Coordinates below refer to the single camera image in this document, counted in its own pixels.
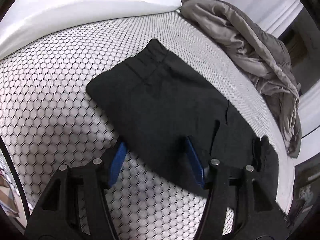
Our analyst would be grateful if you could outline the black pants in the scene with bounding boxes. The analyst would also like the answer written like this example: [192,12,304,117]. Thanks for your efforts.
[86,39,279,197]

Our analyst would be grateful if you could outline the white patterned mattress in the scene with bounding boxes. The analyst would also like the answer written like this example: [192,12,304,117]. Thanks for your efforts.
[1,12,295,239]

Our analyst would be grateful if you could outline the grey crumpled blanket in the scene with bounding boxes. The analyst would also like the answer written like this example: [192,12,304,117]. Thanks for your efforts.
[181,0,302,158]

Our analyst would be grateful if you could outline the dark wooden doorway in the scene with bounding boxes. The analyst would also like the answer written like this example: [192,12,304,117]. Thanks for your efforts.
[279,9,319,95]

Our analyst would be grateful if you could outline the white curtain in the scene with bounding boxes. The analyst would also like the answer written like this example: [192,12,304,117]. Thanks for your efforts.
[222,0,319,137]

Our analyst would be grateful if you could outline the white pillow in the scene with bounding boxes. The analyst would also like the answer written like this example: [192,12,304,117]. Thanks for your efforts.
[1,0,182,59]

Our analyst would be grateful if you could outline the black cable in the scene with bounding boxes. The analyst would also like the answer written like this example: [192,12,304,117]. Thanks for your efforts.
[0,137,32,221]

